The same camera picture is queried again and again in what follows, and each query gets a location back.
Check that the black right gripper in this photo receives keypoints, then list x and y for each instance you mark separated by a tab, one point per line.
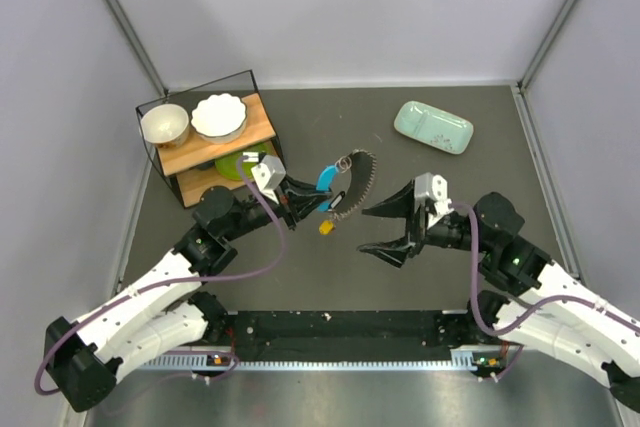
400	205

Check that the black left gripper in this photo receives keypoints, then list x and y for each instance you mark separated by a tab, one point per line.
299	205

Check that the black key tag white label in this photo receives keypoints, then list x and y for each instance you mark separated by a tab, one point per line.
336	200

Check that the yellow key tag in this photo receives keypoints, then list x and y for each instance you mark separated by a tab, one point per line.
326	227

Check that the metal key organizer blue handle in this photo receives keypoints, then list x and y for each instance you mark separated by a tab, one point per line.
361	165

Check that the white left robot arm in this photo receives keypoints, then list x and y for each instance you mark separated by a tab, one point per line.
166	308

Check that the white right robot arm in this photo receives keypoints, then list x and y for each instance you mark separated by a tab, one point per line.
519	293

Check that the white scalloped bowl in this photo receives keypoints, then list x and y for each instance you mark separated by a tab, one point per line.
220	118

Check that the light green rectangular tray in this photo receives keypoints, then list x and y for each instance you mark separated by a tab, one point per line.
434	127

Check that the beige ceramic bowl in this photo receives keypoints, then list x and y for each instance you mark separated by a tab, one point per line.
166	126

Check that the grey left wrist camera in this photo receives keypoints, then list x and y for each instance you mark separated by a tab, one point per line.
268	175

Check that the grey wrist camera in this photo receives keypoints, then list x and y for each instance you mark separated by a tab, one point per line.
268	175
431	193

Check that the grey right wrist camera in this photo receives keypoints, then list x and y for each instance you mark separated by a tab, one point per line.
431	193

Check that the black wire wooden shelf rack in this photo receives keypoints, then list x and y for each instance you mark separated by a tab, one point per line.
189	170

